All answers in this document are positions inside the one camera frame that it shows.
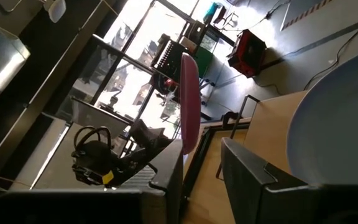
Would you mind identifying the green bin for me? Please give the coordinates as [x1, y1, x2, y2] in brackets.
[194, 46, 214, 78]

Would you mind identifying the black perforated equipment case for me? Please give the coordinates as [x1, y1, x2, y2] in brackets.
[152, 33, 192, 82]

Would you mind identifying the black wire dish rack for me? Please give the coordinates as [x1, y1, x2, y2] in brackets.
[215, 90, 310, 181]

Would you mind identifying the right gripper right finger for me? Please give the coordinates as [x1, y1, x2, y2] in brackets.
[221, 138, 358, 224]

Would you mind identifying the teal object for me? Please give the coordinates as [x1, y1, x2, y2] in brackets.
[203, 1, 221, 24]

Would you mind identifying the hazard-striped floor mat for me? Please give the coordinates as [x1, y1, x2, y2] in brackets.
[280, 0, 335, 32]

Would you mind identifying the light blue plate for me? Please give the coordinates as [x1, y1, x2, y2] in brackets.
[286, 46, 358, 187]

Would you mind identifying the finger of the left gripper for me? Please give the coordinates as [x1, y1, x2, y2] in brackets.
[129, 119, 173, 162]
[118, 147, 150, 180]

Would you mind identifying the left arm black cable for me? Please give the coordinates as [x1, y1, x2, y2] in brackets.
[73, 125, 113, 150]

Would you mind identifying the magenta plate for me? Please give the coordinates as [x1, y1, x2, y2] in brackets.
[180, 52, 202, 156]

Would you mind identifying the white ceiling device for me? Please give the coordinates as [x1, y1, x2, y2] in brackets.
[47, 0, 67, 24]

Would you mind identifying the large bright window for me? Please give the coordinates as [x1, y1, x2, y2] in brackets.
[57, 0, 217, 141]

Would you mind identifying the red and black power station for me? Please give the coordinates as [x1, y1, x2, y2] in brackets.
[227, 29, 267, 78]

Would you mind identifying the black floor cable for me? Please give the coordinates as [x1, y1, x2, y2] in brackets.
[303, 18, 358, 91]

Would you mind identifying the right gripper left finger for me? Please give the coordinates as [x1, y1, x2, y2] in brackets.
[0, 139, 185, 224]

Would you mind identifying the silver ventilation duct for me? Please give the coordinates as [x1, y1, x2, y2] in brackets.
[0, 23, 31, 119]

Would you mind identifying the black table clamp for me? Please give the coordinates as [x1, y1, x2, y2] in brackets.
[221, 111, 241, 129]

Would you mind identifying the yellow tag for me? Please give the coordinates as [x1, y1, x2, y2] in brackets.
[102, 169, 115, 185]

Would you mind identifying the flat desk monitor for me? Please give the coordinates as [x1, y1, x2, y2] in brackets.
[71, 97, 130, 138]

